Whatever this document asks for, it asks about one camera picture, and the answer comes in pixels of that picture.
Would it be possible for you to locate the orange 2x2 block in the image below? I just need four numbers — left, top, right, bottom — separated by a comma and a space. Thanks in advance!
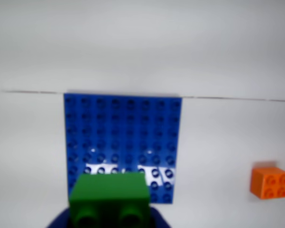
250, 167, 285, 200

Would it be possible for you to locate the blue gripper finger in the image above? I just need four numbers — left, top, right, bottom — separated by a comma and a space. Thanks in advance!
148, 205, 172, 228
45, 206, 72, 228

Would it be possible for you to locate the blue 8x8 baseplate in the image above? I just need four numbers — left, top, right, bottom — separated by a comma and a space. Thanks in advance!
63, 93, 183, 205

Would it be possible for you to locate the green 2x2 block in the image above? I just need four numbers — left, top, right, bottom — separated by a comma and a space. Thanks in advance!
68, 172, 151, 228

